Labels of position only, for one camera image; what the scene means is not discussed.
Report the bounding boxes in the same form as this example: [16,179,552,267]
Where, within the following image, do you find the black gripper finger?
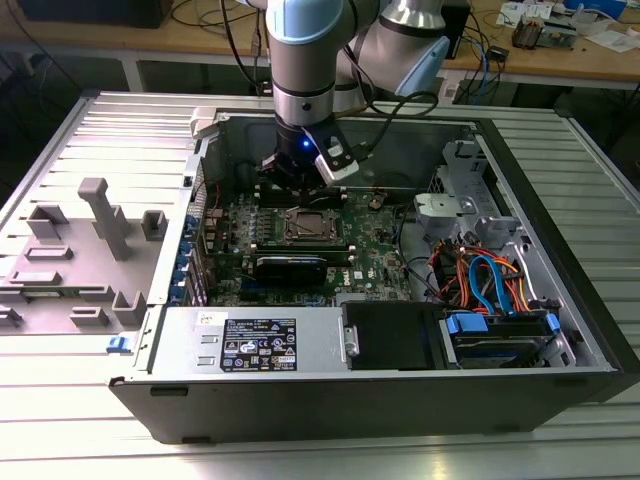
[302,173,332,204]
[258,155,304,205]

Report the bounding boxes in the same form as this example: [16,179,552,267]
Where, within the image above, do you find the thin wire locking lever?
[302,187,345,202]

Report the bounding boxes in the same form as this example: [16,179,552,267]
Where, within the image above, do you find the metal socket cover frame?
[285,207,342,246]

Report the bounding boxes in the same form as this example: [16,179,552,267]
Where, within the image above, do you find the black RAM slot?
[255,200,349,208]
[255,239,348,246]
[255,191,349,198]
[255,249,357,258]
[255,185,349,193]
[255,244,349,251]
[255,196,349,203]

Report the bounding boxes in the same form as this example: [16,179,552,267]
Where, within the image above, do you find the CPU socket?
[283,206,344,247]

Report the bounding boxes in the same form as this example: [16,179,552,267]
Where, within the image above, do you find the green motherboard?
[202,185,426,307]

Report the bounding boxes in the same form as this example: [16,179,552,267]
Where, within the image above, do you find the black graphics card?
[253,254,330,287]

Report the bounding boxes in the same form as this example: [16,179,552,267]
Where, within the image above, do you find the silver metal drive cage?
[412,139,584,371]

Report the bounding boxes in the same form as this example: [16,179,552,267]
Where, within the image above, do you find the blue disk carrier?
[442,310,560,351]

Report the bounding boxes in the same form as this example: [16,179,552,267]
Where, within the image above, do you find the silver power supply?
[148,305,351,377]

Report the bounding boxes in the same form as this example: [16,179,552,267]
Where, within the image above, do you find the black silver PC case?
[108,102,640,446]

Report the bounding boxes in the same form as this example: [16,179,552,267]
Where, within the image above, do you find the gray parts rack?
[0,177,169,336]

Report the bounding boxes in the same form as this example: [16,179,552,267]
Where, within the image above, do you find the large black box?
[19,0,174,29]

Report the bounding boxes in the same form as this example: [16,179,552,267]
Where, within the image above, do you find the hard disk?
[452,337,546,370]

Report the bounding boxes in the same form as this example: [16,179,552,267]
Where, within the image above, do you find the metal heatsink cooler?
[512,13,545,50]

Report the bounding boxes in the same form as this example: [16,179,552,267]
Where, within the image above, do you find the wooden desk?
[0,0,640,94]

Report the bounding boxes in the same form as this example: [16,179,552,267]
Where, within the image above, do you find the white printed cards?
[497,1,554,19]

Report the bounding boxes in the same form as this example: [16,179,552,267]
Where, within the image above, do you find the gray electronic module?
[542,17,581,51]

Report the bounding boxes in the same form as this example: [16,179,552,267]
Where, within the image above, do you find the white paper sheets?
[584,27,640,54]

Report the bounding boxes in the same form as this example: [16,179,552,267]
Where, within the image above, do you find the thin dark wire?
[372,171,419,195]

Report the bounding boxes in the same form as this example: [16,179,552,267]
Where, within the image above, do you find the black camera cable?
[344,44,441,157]

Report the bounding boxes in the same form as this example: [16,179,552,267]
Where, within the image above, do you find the gray plastic corner bracket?
[191,107,231,139]

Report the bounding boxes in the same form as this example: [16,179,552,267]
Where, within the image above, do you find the black cable bundle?
[394,204,441,306]

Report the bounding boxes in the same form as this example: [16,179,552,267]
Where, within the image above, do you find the red orange wire bundle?
[427,239,476,306]

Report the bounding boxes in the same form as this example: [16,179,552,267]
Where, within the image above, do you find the blue SATA cable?
[484,254,517,317]
[468,255,501,315]

